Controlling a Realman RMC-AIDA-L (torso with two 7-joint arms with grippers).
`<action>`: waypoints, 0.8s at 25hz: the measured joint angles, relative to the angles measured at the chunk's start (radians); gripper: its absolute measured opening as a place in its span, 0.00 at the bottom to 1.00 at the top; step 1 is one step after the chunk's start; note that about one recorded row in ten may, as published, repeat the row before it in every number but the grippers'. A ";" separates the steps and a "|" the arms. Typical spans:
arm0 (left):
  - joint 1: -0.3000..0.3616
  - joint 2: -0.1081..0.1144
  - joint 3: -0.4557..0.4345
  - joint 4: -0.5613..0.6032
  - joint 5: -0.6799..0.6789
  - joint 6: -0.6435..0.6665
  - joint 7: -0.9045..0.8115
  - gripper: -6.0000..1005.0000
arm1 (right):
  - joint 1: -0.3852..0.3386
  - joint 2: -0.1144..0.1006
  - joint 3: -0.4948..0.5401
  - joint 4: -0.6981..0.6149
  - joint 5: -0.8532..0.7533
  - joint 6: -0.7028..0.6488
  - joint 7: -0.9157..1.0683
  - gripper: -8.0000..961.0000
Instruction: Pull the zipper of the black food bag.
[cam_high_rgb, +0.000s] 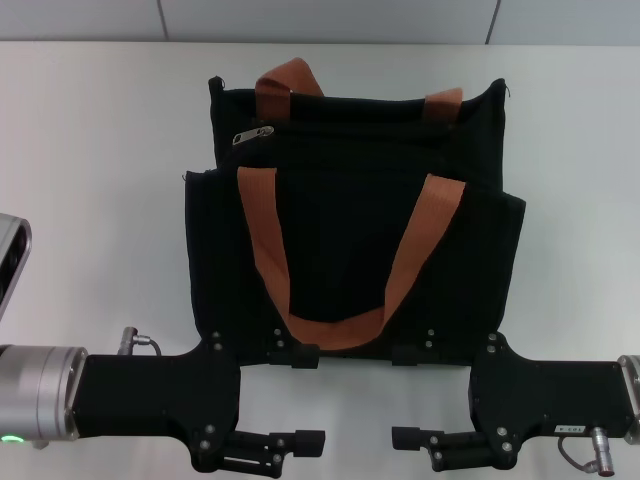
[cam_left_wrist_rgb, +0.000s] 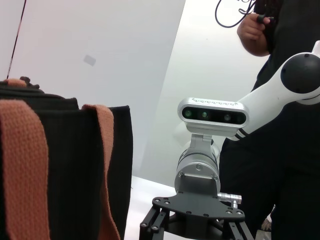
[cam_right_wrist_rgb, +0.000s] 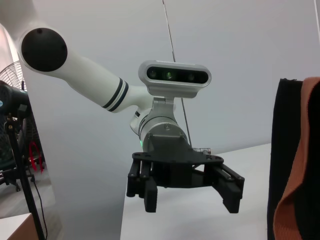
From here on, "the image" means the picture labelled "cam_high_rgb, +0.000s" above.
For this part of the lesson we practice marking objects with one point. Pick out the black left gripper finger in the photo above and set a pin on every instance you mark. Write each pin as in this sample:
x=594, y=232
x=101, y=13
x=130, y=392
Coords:
x=310, y=442

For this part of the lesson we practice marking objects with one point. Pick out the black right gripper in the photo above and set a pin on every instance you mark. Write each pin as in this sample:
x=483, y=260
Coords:
x=545, y=395

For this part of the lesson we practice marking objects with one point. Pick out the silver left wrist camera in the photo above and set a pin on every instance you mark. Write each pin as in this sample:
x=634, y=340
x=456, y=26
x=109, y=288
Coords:
x=12, y=265

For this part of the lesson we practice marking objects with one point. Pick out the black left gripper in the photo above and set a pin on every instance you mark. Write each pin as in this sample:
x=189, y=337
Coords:
x=150, y=395

